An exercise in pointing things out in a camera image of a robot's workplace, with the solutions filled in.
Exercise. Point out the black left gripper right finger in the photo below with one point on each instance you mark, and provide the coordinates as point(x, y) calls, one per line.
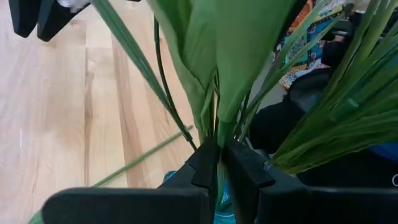
point(295, 208)

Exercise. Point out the white patterned flower spray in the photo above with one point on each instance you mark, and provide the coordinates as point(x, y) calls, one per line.
point(73, 3)

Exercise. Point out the colourful patterned cloth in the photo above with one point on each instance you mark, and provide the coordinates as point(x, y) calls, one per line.
point(301, 46)

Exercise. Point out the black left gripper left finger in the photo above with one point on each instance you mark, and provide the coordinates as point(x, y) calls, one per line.
point(140, 208)

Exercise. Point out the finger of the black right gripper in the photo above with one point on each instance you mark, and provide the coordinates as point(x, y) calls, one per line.
point(25, 15)
point(51, 21)

